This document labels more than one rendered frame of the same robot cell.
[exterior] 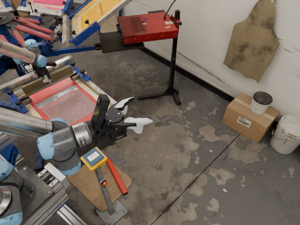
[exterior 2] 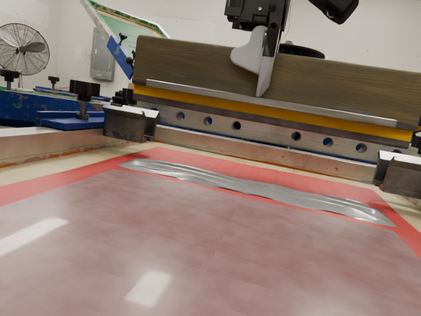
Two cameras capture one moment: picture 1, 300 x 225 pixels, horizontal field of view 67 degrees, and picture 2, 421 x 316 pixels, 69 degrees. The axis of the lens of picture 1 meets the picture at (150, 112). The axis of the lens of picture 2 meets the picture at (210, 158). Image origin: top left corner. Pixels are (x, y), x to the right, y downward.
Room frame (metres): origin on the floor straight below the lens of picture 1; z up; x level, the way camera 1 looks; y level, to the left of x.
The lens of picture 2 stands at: (1.12, 0.46, 1.06)
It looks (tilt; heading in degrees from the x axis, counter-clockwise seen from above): 10 degrees down; 55
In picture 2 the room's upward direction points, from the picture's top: 9 degrees clockwise
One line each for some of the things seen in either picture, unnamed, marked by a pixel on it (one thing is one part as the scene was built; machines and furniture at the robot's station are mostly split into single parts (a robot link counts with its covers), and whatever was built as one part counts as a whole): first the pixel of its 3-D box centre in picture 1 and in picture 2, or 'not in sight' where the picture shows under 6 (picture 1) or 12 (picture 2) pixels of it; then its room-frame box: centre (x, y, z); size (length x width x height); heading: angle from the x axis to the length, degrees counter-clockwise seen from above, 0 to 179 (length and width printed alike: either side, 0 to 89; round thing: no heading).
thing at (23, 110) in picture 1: (18, 104); (108, 132); (1.28, 1.04, 0.98); 0.30 x 0.05 x 0.07; 44
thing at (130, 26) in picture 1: (147, 27); not in sight; (2.40, 0.02, 1.06); 0.61 x 0.46 x 0.12; 104
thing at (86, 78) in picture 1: (79, 74); not in sight; (1.66, 0.64, 0.98); 0.30 x 0.05 x 0.07; 44
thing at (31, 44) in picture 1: (32, 48); not in sight; (1.41, 0.82, 1.39); 0.09 x 0.08 x 0.11; 156
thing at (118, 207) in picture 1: (104, 189); not in sight; (0.81, 0.37, 0.48); 0.22 x 0.22 x 0.96; 44
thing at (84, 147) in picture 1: (91, 142); not in sight; (1.09, 0.47, 0.74); 0.45 x 0.03 x 0.43; 134
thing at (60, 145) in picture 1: (58, 143); not in sight; (0.42, 0.29, 1.65); 0.11 x 0.08 x 0.09; 117
